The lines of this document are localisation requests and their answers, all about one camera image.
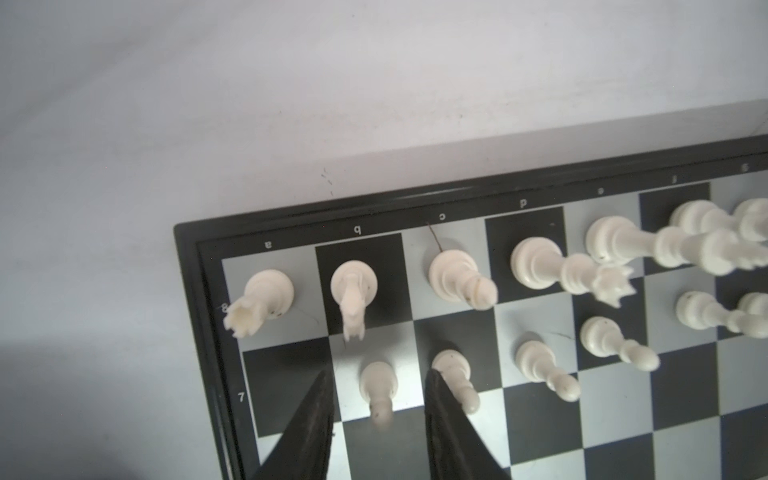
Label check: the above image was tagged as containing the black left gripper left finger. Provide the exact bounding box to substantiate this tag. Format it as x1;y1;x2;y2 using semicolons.
252;371;335;479

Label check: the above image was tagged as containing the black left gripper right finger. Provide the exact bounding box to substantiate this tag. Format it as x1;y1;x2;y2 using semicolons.
424;369;509;479

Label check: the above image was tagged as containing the white pawn piece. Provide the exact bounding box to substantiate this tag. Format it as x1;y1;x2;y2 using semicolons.
580;316;660;372
675;291;767;339
515;340;582;402
359;361;398;430
431;349;481;415
738;292;768;317

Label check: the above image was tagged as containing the white rook piece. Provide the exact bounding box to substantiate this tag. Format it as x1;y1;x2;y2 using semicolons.
223;269;295;339

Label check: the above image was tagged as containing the white knight piece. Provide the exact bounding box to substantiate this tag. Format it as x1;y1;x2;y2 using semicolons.
331;260;378;342
733;198;768;219

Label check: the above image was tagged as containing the white bishop piece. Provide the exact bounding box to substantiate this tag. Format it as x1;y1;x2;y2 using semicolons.
669;200;767;242
428;249;498;311

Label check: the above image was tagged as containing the black and silver chessboard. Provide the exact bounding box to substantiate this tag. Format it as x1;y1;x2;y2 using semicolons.
174;135;767;479

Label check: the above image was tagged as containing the white queen piece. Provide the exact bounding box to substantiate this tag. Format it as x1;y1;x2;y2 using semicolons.
510;237;636;308

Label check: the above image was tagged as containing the white king piece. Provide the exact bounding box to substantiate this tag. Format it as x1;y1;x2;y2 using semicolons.
585;216;767;276

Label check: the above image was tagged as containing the white bishop piece right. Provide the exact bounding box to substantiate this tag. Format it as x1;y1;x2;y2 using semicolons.
669;200;767;242

